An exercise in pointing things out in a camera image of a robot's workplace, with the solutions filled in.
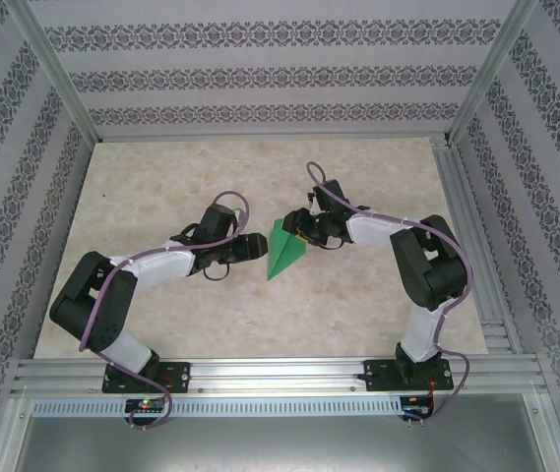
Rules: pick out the green paper sheet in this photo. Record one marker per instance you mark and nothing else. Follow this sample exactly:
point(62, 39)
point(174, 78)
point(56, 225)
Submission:
point(282, 255)

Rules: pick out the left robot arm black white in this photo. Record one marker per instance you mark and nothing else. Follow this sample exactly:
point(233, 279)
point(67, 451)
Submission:
point(97, 305)

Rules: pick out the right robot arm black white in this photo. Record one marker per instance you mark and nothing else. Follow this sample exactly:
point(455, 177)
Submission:
point(427, 265)

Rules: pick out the small circuit board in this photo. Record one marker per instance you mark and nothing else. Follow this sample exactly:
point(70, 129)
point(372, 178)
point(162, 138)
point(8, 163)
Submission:
point(415, 404)
point(145, 404)

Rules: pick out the grey metal panel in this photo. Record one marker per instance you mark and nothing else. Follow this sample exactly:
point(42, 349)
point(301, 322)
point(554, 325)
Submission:
point(279, 447)

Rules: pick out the aluminium mounting rail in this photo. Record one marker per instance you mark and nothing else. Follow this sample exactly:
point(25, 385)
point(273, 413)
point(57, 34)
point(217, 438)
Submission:
point(279, 373)

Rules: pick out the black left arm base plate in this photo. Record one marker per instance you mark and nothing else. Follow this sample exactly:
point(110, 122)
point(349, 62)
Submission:
point(176, 376)

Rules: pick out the aluminium side rail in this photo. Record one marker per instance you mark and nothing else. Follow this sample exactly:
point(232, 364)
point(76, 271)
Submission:
point(469, 236)

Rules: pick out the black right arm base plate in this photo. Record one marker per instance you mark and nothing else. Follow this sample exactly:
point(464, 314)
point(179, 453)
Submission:
point(378, 376)

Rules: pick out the aluminium frame post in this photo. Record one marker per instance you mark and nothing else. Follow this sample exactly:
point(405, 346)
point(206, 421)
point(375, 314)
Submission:
point(58, 74)
point(491, 69)

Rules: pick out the short aluminium frame leg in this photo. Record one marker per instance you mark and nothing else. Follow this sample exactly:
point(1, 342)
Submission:
point(550, 432)
point(9, 432)

